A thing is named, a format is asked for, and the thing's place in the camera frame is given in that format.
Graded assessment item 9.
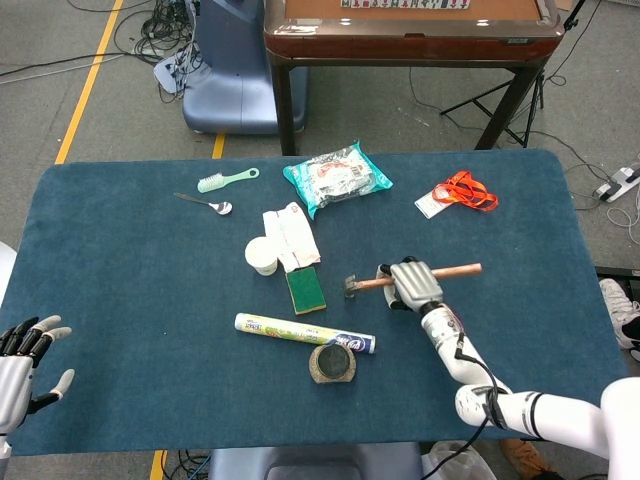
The white paper cup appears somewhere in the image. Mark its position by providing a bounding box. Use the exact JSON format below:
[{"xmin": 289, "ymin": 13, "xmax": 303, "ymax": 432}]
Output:
[{"xmin": 244, "ymin": 235, "xmax": 279, "ymax": 278}]

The black tripod stand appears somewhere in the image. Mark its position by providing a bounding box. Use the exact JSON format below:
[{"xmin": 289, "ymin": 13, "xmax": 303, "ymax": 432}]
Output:
[{"xmin": 439, "ymin": 0, "xmax": 589, "ymax": 149}]

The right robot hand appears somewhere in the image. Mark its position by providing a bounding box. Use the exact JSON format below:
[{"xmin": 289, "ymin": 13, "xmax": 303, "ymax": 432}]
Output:
[{"xmin": 376, "ymin": 256, "xmax": 446, "ymax": 316}]

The round stone ashtray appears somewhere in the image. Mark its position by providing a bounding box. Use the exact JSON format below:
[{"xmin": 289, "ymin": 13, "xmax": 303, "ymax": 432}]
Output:
[{"xmin": 308, "ymin": 342, "xmax": 359, "ymax": 385}]

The clear plastic bag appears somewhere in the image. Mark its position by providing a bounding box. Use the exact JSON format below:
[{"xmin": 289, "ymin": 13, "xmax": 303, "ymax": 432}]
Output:
[{"xmin": 422, "ymin": 440, "xmax": 499, "ymax": 480}]

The green plastic brush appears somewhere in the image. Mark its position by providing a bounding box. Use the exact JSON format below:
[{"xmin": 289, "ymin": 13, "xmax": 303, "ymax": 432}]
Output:
[{"xmin": 196, "ymin": 167, "xmax": 261, "ymax": 194}]

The metal spoon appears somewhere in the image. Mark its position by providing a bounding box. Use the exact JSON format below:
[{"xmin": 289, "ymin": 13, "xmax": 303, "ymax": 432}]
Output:
[{"xmin": 173, "ymin": 192, "xmax": 234, "ymax": 217}]

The white sneaker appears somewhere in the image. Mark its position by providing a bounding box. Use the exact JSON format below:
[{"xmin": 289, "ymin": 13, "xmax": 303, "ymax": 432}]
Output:
[{"xmin": 598, "ymin": 277, "xmax": 640, "ymax": 351}]

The white plastic wrap roll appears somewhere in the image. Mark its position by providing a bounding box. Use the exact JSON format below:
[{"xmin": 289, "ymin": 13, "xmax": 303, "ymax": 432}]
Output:
[{"xmin": 234, "ymin": 312, "xmax": 377, "ymax": 356}]

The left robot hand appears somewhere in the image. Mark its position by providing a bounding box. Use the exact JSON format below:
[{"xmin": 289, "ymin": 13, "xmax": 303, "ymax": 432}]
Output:
[{"xmin": 0, "ymin": 314, "xmax": 76, "ymax": 435}]

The row of mahjong tiles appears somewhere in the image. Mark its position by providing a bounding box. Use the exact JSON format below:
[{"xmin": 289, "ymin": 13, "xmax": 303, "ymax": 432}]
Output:
[{"xmin": 340, "ymin": 0, "xmax": 472, "ymax": 11}]

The brown mahjong table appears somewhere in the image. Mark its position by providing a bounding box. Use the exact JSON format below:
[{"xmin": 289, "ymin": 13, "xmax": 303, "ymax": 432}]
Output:
[{"xmin": 262, "ymin": 0, "xmax": 566, "ymax": 157}]

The white power strip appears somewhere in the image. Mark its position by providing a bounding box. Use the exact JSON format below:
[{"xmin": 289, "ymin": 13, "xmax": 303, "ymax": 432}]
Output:
[{"xmin": 593, "ymin": 166, "xmax": 640, "ymax": 204}]

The orange lanyard with badge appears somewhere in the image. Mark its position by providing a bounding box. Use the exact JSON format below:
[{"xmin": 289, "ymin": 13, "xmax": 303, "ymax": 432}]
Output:
[{"xmin": 414, "ymin": 170, "xmax": 500, "ymax": 220}]

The blue table cloth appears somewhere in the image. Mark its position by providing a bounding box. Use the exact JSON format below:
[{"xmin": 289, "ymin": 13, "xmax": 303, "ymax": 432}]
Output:
[{"xmin": 0, "ymin": 148, "xmax": 640, "ymax": 457}]

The white folded carton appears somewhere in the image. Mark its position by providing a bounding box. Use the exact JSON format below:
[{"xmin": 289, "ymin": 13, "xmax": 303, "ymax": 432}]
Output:
[{"xmin": 262, "ymin": 201, "xmax": 323, "ymax": 274}]

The tangle of black cables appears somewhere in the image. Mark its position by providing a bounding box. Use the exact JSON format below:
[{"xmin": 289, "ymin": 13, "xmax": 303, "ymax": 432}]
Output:
[{"xmin": 67, "ymin": 0, "xmax": 211, "ymax": 105}]

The wooden handle hammer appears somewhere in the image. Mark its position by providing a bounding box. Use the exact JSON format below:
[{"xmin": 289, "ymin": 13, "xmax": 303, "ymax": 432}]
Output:
[{"xmin": 342, "ymin": 262, "xmax": 484, "ymax": 301}]

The grey robot torso base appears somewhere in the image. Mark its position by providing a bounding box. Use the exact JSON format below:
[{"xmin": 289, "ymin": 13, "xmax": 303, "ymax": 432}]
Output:
[{"xmin": 206, "ymin": 441, "xmax": 426, "ymax": 480}]

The teal snack packet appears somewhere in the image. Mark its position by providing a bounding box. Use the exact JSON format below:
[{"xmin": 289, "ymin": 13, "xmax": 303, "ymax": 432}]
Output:
[{"xmin": 282, "ymin": 141, "xmax": 394, "ymax": 221}]

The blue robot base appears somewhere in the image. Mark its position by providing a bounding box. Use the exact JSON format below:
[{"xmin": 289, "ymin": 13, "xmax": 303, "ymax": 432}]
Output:
[{"xmin": 181, "ymin": 0, "xmax": 309, "ymax": 136}]

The green yellow sponge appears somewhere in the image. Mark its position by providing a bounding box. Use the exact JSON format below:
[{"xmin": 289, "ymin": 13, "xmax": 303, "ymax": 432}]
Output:
[{"xmin": 285, "ymin": 265, "xmax": 328, "ymax": 317}]

